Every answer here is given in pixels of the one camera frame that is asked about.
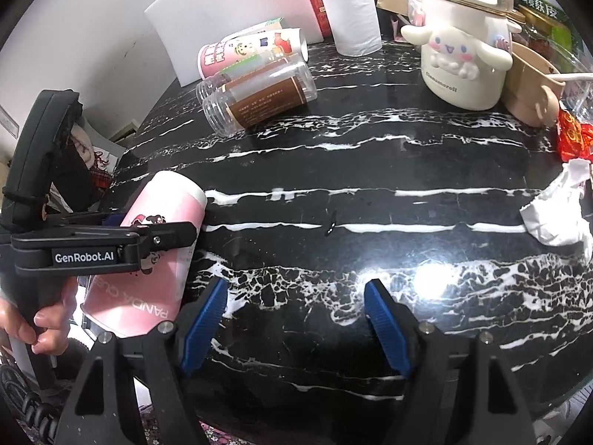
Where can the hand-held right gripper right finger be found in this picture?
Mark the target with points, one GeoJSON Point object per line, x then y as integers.
{"type": "Point", "coordinates": [387, 329]}

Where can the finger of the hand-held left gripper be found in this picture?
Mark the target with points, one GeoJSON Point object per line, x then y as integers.
{"type": "Point", "coordinates": [162, 238]}
{"type": "Point", "coordinates": [92, 219]}

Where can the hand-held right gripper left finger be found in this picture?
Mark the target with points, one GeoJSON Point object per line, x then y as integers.
{"type": "Point", "coordinates": [204, 322]}

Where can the pink paper cup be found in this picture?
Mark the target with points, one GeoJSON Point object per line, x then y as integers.
{"type": "Point", "coordinates": [171, 204]}

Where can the pink cartoon printed cup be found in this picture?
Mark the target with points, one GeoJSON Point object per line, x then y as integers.
{"type": "Point", "coordinates": [222, 51]}

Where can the person's left hand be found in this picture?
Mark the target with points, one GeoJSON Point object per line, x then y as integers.
{"type": "Point", "coordinates": [46, 329]}

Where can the printed cloth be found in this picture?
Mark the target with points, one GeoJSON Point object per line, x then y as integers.
{"type": "Point", "coordinates": [99, 157]}

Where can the clear bottle brown label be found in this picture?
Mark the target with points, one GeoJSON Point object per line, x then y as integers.
{"type": "Point", "coordinates": [268, 97]}

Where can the clear bottle green label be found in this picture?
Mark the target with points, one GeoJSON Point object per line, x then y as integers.
{"type": "Point", "coordinates": [241, 72]}

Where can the crumpled white tissue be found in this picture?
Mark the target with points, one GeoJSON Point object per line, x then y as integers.
{"type": "Point", "coordinates": [556, 213]}

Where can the white foam board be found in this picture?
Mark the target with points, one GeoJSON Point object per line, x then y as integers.
{"type": "Point", "coordinates": [231, 14]}

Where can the red candy wrapper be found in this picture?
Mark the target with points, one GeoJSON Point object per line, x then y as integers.
{"type": "Point", "coordinates": [574, 139]}

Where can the white cartoon dog kettle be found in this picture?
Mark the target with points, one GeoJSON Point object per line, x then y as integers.
{"type": "Point", "coordinates": [458, 65]}

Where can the white toilet paper roll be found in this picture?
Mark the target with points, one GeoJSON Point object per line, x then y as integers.
{"type": "Point", "coordinates": [352, 14]}

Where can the white spoon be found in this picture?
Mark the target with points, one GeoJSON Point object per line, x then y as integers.
{"type": "Point", "coordinates": [570, 77]}

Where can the clear plastic bag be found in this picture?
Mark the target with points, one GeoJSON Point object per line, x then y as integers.
{"type": "Point", "coordinates": [579, 60]}

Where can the green printed packet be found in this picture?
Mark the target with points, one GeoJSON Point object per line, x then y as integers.
{"type": "Point", "coordinates": [546, 14]}

